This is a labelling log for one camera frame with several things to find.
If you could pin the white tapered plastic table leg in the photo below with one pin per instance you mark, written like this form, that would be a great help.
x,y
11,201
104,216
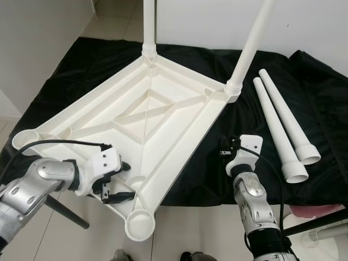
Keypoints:
x,y
149,27
250,49
285,111
274,130

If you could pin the white plastic children table top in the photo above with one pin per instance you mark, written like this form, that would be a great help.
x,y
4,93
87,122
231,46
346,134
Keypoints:
x,y
157,130

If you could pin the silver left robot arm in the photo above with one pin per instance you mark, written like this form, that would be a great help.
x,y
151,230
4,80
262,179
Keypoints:
x,y
38,174

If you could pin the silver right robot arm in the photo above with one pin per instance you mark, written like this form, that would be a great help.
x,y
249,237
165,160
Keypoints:
x,y
253,206

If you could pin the black metal rod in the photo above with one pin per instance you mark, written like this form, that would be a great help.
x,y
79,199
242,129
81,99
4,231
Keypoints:
x,y
321,222
68,213

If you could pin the grey left robot foot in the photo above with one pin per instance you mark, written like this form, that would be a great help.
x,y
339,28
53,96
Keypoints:
x,y
122,256

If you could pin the grey robot foot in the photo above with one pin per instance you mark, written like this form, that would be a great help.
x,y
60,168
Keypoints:
x,y
196,258
122,256

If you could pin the grey right robot foot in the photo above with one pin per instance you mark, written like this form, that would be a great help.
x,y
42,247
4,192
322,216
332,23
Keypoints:
x,y
196,258

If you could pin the pink cloth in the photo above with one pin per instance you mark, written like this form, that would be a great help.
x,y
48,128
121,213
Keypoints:
x,y
304,211

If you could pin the black cloth table cover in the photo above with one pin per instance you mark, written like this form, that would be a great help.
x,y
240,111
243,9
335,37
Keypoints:
x,y
81,65

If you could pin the white round stand base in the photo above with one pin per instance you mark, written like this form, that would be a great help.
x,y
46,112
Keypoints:
x,y
326,247

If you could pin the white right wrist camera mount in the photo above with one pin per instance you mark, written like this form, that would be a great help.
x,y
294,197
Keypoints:
x,y
250,145

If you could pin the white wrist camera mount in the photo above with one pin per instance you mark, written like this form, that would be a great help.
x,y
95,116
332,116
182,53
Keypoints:
x,y
103,160
250,145

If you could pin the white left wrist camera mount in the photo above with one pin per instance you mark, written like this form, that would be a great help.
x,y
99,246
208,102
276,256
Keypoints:
x,y
103,160

